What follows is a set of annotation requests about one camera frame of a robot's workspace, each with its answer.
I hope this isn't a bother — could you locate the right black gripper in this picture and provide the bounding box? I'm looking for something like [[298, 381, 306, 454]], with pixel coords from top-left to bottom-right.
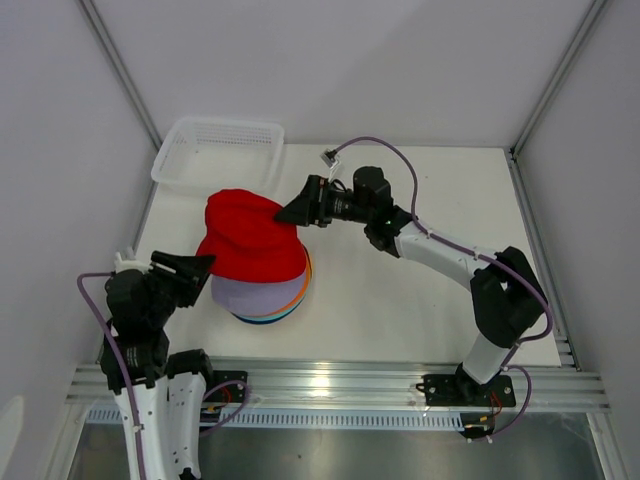
[[273, 175, 372, 229]]

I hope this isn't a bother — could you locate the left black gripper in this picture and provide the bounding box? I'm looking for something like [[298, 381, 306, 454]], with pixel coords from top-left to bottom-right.
[[143, 249, 215, 325]]

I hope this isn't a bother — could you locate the orange bucket hat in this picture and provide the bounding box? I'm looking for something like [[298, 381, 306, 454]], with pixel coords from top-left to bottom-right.
[[272, 248, 313, 321]]

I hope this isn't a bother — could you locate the lavender bucket hat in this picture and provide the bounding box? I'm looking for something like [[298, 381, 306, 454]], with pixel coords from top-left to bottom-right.
[[211, 266, 309, 317]]

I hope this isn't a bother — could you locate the red bucket hat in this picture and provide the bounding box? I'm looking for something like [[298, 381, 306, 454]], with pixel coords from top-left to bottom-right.
[[196, 189, 307, 283]]

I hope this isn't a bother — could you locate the teal bucket hat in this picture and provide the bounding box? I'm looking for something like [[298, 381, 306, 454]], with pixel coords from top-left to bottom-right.
[[237, 299, 314, 324]]

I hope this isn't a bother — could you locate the dark blue bucket hat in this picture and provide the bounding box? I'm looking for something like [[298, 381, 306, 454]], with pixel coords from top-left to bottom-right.
[[244, 304, 311, 327]]

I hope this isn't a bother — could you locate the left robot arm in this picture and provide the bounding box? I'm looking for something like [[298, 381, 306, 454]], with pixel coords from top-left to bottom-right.
[[100, 251, 216, 479]]

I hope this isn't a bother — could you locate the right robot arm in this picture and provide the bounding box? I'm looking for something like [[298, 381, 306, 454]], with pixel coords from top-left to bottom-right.
[[274, 166, 548, 406]]

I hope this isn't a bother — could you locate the white plastic bin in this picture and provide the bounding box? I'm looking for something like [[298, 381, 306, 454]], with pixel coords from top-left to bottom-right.
[[151, 116, 285, 197]]

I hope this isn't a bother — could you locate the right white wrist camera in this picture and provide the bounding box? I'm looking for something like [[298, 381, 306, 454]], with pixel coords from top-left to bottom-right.
[[320, 149, 343, 181]]

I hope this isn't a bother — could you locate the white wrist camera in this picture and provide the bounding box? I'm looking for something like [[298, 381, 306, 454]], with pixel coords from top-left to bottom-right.
[[114, 246, 150, 273], [320, 149, 343, 181]]

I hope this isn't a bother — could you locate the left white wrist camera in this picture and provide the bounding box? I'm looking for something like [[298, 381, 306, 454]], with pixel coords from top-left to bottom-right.
[[114, 246, 150, 273]]

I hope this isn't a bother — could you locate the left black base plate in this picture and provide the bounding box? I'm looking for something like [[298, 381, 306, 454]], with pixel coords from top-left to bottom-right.
[[204, 370, 248, 404]]

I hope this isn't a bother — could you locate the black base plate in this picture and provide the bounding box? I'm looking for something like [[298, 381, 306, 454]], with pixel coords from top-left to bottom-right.
[[415, 374, 516, 408], [204, 370, 248, 404]]

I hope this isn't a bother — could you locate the aluminium mounting rail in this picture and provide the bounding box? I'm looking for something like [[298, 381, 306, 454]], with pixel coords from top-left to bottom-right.
[[66, 353, 611, 412]]

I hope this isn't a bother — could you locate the white slotted cable duct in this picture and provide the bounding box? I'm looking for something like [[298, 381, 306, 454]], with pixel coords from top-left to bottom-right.
[[87, 407, 464, 431]]

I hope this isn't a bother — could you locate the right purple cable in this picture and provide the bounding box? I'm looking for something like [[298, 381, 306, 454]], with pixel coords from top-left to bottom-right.
[[332, 135, 554, 361]]

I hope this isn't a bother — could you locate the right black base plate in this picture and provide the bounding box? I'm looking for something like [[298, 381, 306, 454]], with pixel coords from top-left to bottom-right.
[[415, 374, 516, 408]]

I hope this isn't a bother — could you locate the left aluminium frame post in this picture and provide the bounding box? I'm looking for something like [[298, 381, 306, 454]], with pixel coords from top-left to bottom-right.
[[75, 0, 163, 151]]

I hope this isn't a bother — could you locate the aluminium frame post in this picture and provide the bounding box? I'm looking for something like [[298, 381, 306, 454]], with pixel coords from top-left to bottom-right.
[[509, 0, 612, 161], [75, 0, 163, 151]]

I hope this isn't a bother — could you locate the right aluminium table rail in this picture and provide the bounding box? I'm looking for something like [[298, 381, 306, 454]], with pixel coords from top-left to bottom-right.
[[505, 149, 582, 371]]

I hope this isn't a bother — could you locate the right aluminium frame post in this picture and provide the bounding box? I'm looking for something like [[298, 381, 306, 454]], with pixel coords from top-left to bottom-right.
[[509, 0, 612, 161]]

